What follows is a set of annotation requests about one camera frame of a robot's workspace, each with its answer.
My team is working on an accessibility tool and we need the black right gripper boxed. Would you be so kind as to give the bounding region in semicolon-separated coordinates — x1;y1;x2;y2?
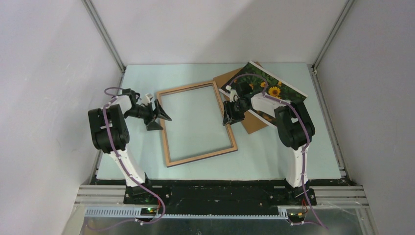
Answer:
223;100;249;126

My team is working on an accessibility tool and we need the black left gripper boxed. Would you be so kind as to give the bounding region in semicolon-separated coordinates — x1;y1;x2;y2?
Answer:
124;99;171;131

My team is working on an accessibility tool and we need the wooden picture frame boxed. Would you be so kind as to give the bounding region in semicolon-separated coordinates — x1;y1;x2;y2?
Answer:
156;81;238;168

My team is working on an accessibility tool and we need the sunflower photo print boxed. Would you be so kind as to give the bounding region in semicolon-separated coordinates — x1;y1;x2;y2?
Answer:
219;61;307;126

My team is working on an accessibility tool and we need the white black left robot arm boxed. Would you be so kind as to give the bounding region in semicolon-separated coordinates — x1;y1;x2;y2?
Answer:
88;88;172;188

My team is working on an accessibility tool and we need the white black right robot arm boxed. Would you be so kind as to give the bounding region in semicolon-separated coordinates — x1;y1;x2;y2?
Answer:
223;82;315;205

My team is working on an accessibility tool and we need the brown cardboard backing board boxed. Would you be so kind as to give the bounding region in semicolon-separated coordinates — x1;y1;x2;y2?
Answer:
213;68;268;134

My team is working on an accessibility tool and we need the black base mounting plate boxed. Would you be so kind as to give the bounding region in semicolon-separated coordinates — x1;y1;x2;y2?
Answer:
123;179;317;215

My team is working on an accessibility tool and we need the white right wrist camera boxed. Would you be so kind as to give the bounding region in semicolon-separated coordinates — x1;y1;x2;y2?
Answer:
226;85;239;102

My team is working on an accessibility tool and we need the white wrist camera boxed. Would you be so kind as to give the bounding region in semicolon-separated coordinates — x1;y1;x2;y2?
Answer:
226;85;239;102
142;93;154;105

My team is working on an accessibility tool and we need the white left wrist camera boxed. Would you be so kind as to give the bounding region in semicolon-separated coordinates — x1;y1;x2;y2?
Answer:
142;93;154;105

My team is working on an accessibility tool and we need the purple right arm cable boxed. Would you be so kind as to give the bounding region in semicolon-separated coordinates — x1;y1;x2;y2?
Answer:
231;73;328;231

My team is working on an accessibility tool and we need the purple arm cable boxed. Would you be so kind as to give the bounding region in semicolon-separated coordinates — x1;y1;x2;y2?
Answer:
231;73;328;231
87;87;166;232

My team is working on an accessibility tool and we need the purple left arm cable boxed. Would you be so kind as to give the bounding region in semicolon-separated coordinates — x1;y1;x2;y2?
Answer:
87;87;166;232

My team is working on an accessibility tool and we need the grey cable duct strip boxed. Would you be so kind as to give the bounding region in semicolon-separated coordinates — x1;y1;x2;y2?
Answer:
85;206;288;220

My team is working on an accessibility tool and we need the aluminium enclosure rail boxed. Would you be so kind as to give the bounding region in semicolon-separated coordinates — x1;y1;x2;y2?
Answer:
81;0;126;73

